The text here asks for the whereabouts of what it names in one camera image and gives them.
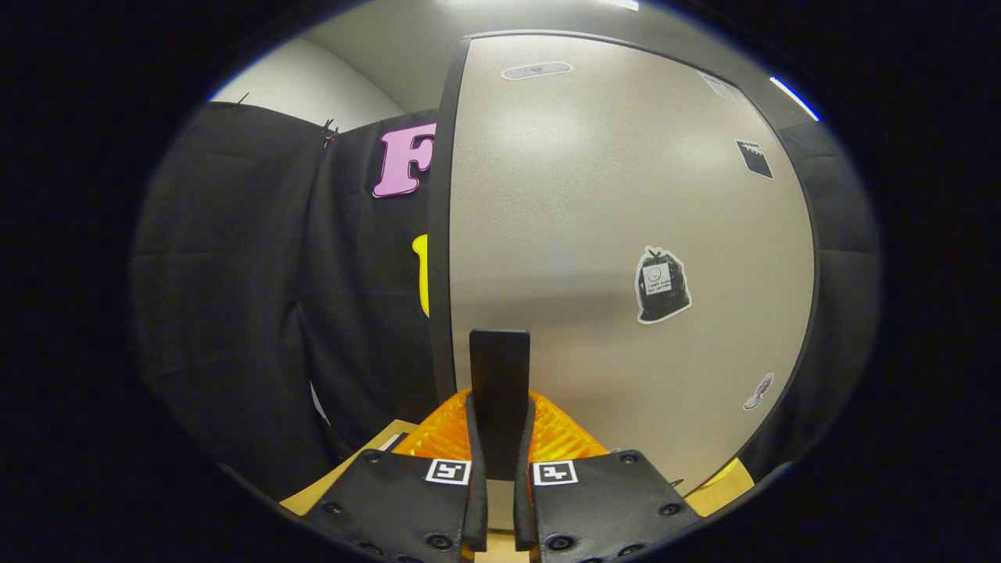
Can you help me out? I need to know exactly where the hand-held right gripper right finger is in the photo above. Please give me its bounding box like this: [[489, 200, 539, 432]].
[[512, 391, 705, 563]]

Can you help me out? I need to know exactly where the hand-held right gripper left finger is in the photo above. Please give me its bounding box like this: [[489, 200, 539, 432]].
[[303, 389, 490, 563]]

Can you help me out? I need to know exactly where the black door handle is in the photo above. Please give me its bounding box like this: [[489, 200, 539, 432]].
[[469, 330, 531, 482]]

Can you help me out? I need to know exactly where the grey cabinet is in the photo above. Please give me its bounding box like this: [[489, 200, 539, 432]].
[[426, 30, 822, 501]]

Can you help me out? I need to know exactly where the black backdrop cloth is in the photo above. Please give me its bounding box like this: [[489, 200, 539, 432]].
[[131, 102, 881, 501]]

